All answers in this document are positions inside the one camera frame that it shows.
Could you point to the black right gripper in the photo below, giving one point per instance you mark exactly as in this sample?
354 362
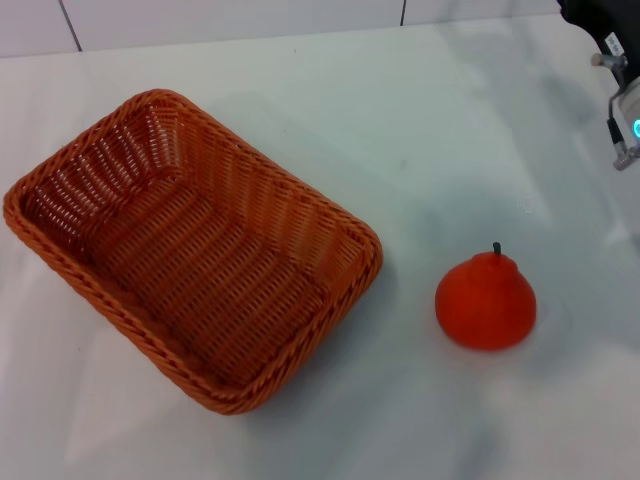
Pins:
600 20

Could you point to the orange pear-shaped toy fruit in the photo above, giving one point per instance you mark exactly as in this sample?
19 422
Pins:
485 305

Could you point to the orange woven rectangular basket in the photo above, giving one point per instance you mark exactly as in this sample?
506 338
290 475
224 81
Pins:
200 260

